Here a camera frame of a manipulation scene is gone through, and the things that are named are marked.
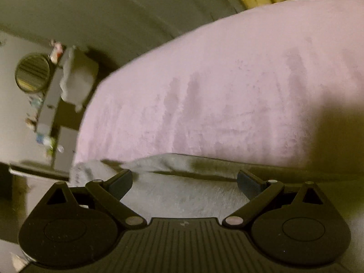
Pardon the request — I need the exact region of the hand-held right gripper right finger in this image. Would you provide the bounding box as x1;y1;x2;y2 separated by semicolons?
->
222;169;325;229

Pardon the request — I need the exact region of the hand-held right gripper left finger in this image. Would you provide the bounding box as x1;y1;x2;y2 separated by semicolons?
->
46;169;147;229

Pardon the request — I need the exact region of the grey-green towel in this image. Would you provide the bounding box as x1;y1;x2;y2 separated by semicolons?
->
69;153;364;265

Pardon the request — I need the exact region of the dark flat board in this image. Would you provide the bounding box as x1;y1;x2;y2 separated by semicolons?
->
8;160;71;181

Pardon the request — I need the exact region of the small clutter on dresser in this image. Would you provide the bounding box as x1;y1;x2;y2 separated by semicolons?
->
25;40;65;158

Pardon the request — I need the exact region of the pink fleece blanket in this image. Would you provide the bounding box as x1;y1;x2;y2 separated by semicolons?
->
74;0;364;174

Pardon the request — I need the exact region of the grey dresser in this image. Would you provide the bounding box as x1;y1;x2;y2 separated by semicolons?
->
36;63;81;172

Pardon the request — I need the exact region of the white cloth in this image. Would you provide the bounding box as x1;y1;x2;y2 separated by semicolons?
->
59;45;100;112

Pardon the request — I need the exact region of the round mirror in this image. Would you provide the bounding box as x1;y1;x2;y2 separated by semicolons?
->
15;53;51;92

